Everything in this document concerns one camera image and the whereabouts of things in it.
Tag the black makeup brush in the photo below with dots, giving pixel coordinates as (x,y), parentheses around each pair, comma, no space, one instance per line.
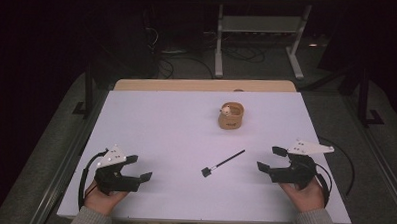
(223,164)

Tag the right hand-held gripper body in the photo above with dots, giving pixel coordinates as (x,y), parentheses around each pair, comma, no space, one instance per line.
(294,172)

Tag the black metal stand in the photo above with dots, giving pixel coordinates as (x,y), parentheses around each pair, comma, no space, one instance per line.
(89,88)
(363,97)

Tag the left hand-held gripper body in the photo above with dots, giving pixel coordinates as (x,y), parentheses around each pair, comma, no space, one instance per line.
(112,180)

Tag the small white figure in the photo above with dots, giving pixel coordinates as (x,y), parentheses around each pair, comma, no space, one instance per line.
(225,110)

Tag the white metal stand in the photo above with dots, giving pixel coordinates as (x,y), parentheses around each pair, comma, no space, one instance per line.
(259,24)

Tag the person's right hand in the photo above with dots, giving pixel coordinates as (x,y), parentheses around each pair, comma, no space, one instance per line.
(303,197)

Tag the person's left hand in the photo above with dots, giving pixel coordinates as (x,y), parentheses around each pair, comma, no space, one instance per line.
(101,200)

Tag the grey metal rail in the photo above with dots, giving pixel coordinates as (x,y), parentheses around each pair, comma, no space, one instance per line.
(381,158)
(64,174)

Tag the white board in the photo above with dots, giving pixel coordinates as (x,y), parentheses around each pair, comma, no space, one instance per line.
(172,131)

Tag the tan round holder cup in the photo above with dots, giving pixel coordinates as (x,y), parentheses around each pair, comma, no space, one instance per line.
(231,121)

